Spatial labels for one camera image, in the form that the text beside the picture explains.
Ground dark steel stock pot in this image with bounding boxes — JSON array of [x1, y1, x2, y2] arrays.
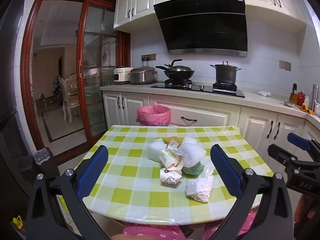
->
[[210, 60, 243, 84]]

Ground black gas stove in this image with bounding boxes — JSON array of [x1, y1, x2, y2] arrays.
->
[[151, 79, 245, 98]]

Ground glass sliding door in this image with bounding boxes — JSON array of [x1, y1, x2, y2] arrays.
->
[[76, 0, 132, 139]]

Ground person's pink dotted clothing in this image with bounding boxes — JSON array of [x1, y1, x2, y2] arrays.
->
[[110, 210, 255, 240]]

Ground crushed leaf-print paper cup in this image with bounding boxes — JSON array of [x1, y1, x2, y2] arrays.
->
[[160, 169, 183, 186], [159, 145, 184, 174]]

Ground black wok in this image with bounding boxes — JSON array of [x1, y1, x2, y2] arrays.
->
[[155, 65, 195, 80]]

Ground white rice cooker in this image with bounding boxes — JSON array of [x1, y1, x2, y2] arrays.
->
[[114, 67, 133, 85]]

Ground white kitchen base cabinets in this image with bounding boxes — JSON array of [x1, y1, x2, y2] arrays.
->
[[100, 84, 320, 160]]

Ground black-handled knife holder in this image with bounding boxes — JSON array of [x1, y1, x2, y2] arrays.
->
[[289, 83, 298, 103]]

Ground silver rice cooker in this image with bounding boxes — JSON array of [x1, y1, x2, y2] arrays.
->
[[129, 66, 158, 85]]

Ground dark garment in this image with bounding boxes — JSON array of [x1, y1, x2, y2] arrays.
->
[[52, 74, 63, 105]]

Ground person's right hand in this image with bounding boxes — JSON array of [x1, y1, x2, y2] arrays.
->
[[294, 196, 317, 228]]

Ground steel thermos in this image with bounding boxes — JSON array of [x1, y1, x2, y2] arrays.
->
[[312, 84, 318, 110]]

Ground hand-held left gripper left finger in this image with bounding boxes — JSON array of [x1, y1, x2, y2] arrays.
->
[[26, 145, 118, 240]]

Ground yellow sponge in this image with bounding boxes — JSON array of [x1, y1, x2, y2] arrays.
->
[[163, 136, 185, 146]]

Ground green checked tablecloth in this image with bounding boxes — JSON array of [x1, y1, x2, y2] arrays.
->
[[57, 125, 274, 223]]

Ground clear plastic tray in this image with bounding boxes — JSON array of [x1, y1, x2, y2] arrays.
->
[[34, 150, 50, 165]]

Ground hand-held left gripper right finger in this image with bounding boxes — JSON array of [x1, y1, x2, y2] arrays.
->
[[210, 144, 294, 240]]

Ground yellow cloth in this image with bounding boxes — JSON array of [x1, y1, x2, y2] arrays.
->
[[300, 103, 315, 115]]

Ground white tissue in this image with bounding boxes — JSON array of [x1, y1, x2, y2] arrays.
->
[[185, 162, 214, 203]]

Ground red wooden door frame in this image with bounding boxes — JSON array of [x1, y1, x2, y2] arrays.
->
[[20, 0, 132, 155]]

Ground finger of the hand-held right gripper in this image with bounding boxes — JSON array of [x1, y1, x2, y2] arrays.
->
[[287, 133, 320, 159], [268, 144, 300, 171]]

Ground black range hood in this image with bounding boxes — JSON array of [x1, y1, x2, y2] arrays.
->
[[153, 0, 248, 57]]

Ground green zigzag cloth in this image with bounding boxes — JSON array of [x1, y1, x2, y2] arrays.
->
[[182, 161, 205, 178]]

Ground white dining chair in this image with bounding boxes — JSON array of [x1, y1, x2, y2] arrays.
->
[[59, 75, 85, 124]]

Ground white foam block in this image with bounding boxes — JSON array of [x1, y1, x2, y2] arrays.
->
[[148, 139, 168, 163]]

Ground pink-lined trash bin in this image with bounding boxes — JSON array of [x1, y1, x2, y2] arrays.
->
[[137, 105, 172, 127]]

